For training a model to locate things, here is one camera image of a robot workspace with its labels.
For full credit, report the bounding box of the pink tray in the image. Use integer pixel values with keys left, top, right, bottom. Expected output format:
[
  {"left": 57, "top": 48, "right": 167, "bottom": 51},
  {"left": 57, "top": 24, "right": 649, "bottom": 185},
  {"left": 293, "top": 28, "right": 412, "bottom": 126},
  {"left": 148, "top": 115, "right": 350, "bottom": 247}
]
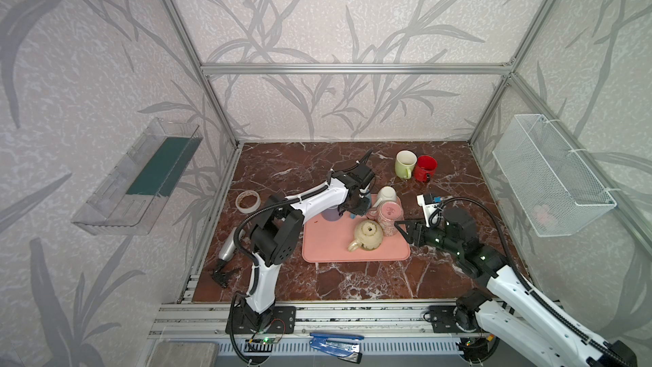
[{"left": 301, "top": 195, "right": 412, "bottom": 264}]

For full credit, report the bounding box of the light green mug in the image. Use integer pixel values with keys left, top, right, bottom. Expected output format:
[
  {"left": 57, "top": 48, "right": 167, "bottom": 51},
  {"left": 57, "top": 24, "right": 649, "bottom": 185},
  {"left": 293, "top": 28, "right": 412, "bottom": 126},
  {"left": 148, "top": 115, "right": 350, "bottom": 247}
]
[{"left": 394, "top": 151, "right": 418, "bottom": 180}]

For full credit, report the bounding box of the red mug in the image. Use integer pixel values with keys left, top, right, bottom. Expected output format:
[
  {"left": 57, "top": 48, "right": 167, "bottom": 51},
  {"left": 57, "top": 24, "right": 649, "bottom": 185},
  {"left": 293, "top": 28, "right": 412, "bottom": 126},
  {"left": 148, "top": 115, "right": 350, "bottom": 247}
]
[{"left": 412, "top": 156, "right": 438, "bottom": 184}]

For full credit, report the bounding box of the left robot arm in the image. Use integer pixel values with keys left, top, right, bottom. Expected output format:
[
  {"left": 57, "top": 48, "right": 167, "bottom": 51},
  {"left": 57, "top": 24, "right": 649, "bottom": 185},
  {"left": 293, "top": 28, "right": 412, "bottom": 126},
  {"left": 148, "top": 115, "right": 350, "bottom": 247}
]
[{"left": 219, "top": 151, "right": 375, "bottom": 324}]

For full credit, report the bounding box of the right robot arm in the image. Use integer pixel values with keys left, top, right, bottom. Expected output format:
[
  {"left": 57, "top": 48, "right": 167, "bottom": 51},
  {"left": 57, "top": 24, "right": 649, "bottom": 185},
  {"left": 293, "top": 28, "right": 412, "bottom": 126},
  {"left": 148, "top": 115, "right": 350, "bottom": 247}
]
[{"left": 395, "top": 207, "right": 638, "bottom": 366}]

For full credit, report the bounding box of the pink patterned mug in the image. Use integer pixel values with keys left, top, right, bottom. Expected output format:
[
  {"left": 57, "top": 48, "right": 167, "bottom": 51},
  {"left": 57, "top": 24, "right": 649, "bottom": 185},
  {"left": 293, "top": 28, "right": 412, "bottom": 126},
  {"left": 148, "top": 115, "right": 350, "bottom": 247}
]
[{"left": 367, "top": 200, "right": 403, "bottom": 237}]

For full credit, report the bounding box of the white mug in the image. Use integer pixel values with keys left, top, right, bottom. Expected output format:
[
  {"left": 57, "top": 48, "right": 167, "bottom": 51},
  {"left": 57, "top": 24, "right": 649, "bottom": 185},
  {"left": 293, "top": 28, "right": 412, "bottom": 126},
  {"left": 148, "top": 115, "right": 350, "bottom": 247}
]
[{"left": 373, "top": 186, "right": 398, "bottom": 207}]

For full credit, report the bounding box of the purple mug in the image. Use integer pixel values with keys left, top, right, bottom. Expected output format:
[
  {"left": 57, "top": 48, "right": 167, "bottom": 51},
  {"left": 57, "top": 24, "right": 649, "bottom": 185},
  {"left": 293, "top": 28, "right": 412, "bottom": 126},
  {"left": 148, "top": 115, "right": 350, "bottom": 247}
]
[{"left": 322, "top": 207, "right": 342, "bottom": 222}]

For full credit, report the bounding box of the tape roll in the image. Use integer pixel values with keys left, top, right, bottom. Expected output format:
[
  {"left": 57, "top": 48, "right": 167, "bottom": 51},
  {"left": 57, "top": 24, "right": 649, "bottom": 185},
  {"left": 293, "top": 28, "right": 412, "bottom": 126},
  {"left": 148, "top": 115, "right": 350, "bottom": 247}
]
[{"left": 235, "top": 190, "right": 261, "bottom": 214}]

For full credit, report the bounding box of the blue stapler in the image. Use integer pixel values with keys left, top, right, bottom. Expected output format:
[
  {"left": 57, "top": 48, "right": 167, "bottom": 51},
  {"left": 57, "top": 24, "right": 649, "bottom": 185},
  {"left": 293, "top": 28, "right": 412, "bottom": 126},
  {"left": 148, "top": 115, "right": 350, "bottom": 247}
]
[{"left": 310, "top": 332, "right": 364, "bottom": 365}]

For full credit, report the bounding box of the silver metal cylinder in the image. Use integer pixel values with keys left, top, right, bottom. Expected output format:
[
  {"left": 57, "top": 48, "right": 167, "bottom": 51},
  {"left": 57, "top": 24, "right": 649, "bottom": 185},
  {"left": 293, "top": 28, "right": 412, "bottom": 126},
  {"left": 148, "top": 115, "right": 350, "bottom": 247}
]
[{"left": 218, "top": 228, "right": 237, "bottom": 263}]

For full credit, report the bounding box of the black clip on table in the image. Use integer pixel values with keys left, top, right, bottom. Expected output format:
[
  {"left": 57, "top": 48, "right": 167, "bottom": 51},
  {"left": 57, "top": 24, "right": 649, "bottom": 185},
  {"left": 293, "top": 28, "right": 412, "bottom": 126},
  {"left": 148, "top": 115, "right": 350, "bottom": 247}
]
[{"left": 211, "top": 260, "right": 241, "bottom": 289}]

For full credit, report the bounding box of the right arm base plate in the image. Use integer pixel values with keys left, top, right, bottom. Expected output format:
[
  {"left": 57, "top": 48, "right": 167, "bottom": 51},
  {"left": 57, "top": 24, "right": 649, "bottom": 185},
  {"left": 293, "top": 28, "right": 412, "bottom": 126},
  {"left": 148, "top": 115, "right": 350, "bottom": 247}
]
[{"left": 422, "top": 305, "right": 465, "bottom": 334}]

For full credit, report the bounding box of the white wire basket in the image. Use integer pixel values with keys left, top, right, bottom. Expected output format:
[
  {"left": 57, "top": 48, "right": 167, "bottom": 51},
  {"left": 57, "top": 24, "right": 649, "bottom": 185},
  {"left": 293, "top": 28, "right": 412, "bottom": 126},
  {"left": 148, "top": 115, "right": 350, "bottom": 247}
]
[{"left": 493, "top": 114, "right": 617, "bottom": 238}]

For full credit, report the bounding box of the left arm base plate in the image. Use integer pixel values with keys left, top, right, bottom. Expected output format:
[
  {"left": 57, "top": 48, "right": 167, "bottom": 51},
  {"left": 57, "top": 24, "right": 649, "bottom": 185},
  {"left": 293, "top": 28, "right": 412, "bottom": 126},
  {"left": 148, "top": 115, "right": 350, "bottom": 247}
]
[{"left": 226, "top": 305, "right": 296, "bottom": 335}]

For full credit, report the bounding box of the clear plastic wall bin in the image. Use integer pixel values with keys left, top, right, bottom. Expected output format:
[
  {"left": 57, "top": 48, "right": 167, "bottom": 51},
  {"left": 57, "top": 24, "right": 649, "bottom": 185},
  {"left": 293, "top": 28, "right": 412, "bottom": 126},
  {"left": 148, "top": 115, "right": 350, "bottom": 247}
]
[{"left": 71, "top": 118, "right": 203, "bottom": 236}]

